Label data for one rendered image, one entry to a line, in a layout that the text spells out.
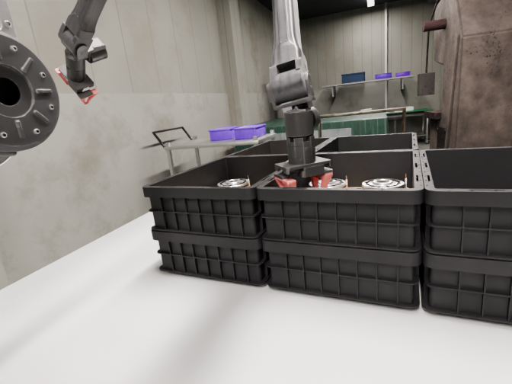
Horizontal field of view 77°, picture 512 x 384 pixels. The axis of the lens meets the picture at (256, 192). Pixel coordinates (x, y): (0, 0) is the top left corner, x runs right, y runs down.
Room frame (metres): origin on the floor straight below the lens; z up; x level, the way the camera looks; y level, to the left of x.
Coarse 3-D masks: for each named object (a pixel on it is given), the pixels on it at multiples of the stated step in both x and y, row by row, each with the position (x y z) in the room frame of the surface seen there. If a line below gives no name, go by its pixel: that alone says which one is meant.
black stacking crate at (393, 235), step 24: (336, 168) 0.92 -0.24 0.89; (360, 168) 0.89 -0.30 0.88; (384, 168) 0.87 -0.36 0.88; (408, 168) 0.84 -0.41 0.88; (264, 216) 0.61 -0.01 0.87; (288, 216) 0.60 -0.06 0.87; (312, 216) 0.58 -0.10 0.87; (336, 216) 0.55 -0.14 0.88; (360, 216) 0.54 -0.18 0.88; (384, 216) 0.52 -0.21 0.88; (408, 216) 0.50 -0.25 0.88; (288, 240) 0.59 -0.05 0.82; (312, 240) 0.58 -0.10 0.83; (336, 240) 0.55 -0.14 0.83; (360, 240) 0.54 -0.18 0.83; (384, 240) 0.52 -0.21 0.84; (408, 240) 0.50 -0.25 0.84
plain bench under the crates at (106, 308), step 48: (96, 240) 1.04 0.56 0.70; (144, 240) 0.99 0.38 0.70; (48, 288) 0.74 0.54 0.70; (96, 288) 0.71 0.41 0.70; (144, 288) 0.69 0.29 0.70; (192, 288) 0.66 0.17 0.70; (240, 288) 0.64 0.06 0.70; (0, 336) 0.56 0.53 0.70; (48, 336) 0.54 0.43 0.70; (96, 336) 0.53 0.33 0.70; (144, 336) 0.51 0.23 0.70; (192, 336) 0.50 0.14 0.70; (240, 336) 0.48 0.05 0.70; (288, 336) 0.47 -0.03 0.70; (336, 336) 0.46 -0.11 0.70; (384, 336) 0.45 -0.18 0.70; (432, 336) 0.44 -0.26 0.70; (480, 336) 0.42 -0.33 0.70
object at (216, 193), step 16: (176, 176) 0.85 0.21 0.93; (272, 176) 0.71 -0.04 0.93; (144, 192) 0.74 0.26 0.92; (160, 192) 0.72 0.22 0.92; (176, 192) 0.70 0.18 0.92; (192, 192) 0.68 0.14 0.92; (208, 192) 0.66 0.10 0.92; (224, 192) 0.64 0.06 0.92; (240, 192) 0.63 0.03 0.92; (256, 192) 0.63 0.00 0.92
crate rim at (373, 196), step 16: (416, 160) 0.71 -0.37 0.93; (416, 176) 0.58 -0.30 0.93; (272, 192) 0.60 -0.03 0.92; (288, 192) 0.58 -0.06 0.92; (304, 192) 0.57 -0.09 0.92; (320, 192) 0.56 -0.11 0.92; (336, 192) 0.54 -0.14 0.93; (352, 192) 0.53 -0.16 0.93; (368, 192) 0.52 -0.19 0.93; (384, 192) 0.51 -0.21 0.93; (400, 192) 0.50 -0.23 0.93; (416, 192) 0.49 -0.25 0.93
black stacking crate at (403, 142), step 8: (376, 136) 1.25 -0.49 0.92; (384, 136) 1.24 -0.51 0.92; (392, 136) 1.22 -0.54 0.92; (400, 136) 1.21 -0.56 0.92; (408, 136) 1.20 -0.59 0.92; (336, 144) 1.28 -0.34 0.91; (344, 144) 1.30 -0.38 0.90; (352, 144) 1.29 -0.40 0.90; (360, 144) 1.27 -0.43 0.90; (368, 144) 1.26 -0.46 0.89; (376, 144) 1.25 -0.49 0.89; (384, 144) 1.24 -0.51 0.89; (392, 144) 1.22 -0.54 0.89; (400, 144) 1.21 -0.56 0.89; (408, 144) 1.20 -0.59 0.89
